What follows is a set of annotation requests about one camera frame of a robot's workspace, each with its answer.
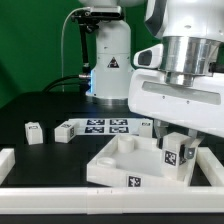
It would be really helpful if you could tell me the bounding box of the black camera on stand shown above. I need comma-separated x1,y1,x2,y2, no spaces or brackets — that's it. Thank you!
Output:
71,6,124,74

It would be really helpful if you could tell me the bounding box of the white base tag plate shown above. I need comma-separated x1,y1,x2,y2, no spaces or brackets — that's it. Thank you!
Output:
71,118,153,135

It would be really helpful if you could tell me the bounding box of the white U-shaped obstacle fence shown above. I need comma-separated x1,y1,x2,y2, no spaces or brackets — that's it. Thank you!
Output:
0,146,224,215

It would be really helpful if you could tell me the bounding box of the grey cable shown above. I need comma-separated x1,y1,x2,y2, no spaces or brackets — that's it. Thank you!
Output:
60,7,90,93

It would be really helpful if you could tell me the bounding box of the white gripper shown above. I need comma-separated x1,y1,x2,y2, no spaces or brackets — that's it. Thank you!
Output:
128,44,224,160

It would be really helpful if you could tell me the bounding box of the white square table top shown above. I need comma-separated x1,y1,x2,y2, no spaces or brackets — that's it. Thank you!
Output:
87,135,196,187

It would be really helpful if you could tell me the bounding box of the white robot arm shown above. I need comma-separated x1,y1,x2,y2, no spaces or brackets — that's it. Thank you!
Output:
79,0,224,139

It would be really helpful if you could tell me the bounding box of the black cable bundle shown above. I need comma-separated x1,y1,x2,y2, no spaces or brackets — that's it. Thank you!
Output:
42,75,92,93

